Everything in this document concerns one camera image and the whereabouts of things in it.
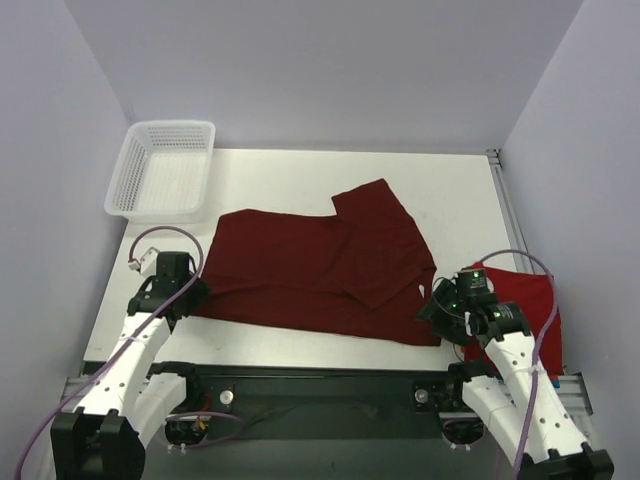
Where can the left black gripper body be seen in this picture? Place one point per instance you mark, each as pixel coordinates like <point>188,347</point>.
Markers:
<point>195,293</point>

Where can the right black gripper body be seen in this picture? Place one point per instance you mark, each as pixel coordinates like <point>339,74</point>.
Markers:
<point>437,304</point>

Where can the dark red t shirt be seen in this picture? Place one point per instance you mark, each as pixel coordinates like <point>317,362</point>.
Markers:
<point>364,271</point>

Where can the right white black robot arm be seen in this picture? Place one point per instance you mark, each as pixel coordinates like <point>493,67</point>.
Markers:
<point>510,392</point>

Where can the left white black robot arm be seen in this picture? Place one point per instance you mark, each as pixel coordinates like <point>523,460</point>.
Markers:
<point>106,435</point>

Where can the white plastic mesh basket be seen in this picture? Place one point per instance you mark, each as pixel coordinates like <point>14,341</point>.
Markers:
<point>162,172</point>

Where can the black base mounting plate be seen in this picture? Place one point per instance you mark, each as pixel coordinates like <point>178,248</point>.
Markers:
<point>277,403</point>

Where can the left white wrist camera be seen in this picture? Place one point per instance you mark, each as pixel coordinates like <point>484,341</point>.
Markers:
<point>146,265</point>

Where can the aluminium right side rail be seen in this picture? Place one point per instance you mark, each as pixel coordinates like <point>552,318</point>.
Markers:
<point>512,225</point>

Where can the aluminium rail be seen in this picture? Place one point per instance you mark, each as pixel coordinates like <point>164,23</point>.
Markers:
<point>512,225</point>
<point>572,393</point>

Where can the aluminium front rail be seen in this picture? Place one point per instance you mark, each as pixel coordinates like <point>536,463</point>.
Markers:
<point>572,393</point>

